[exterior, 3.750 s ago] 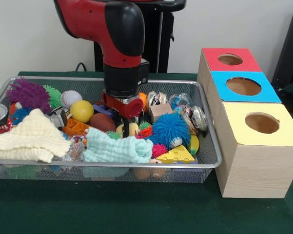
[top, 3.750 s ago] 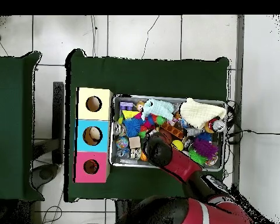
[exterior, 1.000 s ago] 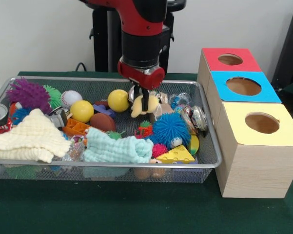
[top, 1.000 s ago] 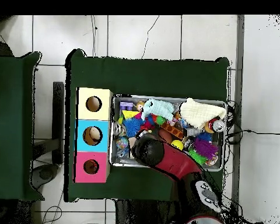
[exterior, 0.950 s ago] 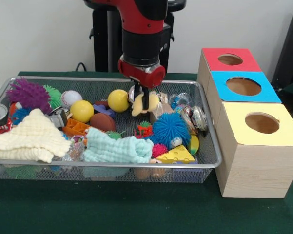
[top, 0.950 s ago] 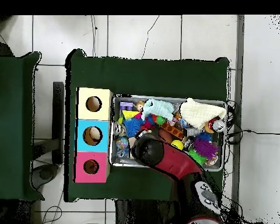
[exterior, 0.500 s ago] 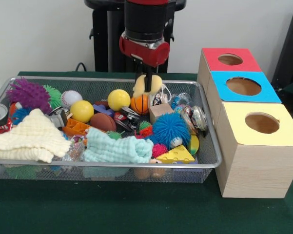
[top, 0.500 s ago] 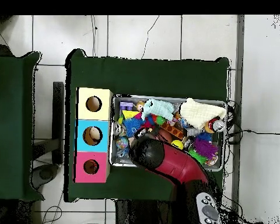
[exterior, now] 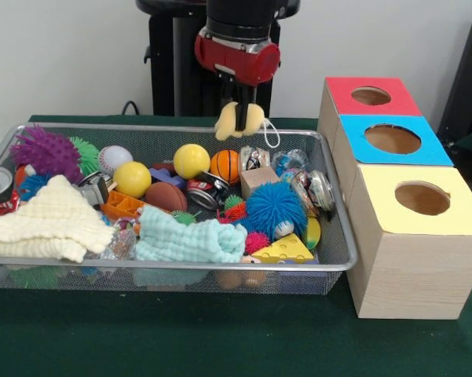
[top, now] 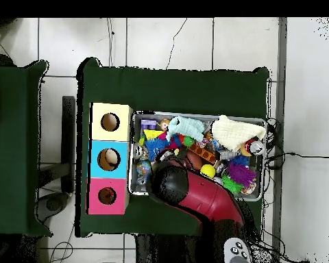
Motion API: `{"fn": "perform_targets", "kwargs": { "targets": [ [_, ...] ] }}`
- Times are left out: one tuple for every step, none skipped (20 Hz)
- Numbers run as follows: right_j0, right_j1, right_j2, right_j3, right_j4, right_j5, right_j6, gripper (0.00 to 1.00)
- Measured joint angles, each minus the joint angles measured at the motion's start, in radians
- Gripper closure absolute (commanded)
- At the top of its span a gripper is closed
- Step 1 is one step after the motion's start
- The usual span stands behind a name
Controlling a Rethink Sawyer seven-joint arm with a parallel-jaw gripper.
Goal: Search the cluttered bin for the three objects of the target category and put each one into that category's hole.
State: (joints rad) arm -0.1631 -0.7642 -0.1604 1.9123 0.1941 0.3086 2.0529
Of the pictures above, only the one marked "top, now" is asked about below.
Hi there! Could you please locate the shallow metal mesh bin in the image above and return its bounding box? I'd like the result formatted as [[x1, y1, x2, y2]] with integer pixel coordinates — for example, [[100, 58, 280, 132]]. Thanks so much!
[[128, 110, 267, 202]]

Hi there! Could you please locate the blue spiky rubber ball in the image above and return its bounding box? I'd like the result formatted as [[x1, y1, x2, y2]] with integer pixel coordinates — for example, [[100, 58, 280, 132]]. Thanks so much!
[[145, 138, 165, 162]]

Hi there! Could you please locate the yellow cheese wedge toy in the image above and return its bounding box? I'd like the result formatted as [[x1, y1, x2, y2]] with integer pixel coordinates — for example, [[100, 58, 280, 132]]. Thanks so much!
[[143, 129, 165, 140]]

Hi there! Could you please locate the mint knitted cloth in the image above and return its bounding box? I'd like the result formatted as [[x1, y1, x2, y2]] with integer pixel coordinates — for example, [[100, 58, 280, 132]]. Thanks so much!
[[166, 115, 206, 142]]

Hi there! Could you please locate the brown mini football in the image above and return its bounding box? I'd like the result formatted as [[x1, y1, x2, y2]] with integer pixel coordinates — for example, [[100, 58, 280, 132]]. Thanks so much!
[[186, 151, 204, 171]]

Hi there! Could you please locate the orange building block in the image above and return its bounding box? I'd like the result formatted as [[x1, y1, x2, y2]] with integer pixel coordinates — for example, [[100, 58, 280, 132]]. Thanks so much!
[[188, 143, 217, 164]]

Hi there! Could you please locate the yellow ball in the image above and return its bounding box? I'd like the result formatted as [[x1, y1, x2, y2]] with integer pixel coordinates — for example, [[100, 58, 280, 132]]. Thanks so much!
[[199, 164, 217, 179]]

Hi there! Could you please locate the dark green table cloth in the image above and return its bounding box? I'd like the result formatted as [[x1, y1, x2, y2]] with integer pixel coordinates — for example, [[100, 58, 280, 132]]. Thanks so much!
[[75, 58, 271, 243]]

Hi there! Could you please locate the cream knitted cloth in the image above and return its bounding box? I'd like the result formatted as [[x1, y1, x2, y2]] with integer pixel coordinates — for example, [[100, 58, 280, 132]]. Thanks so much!
[[210, 114, 267, 152]]

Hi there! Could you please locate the green spiky rubber ball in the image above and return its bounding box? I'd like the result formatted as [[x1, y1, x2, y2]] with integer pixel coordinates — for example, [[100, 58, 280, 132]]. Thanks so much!
[[221, 175, 243, 194]]

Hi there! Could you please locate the purple spiky monster toy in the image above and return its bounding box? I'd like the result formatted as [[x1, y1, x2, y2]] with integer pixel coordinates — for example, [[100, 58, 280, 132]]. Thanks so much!
[[226, 162, 257, 188]]

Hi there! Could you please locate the silver top soda can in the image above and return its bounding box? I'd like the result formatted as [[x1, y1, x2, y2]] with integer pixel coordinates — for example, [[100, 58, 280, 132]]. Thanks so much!
[[249, 139, 265, 156]]

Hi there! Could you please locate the green cloth side table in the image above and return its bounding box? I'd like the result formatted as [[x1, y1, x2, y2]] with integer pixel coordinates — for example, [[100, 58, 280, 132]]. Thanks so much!
[[0, 60, 53, 236]]

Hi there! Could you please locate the black power cable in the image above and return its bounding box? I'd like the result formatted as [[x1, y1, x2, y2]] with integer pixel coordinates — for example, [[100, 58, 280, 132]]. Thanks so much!
[[265, 117, 329, 171]]

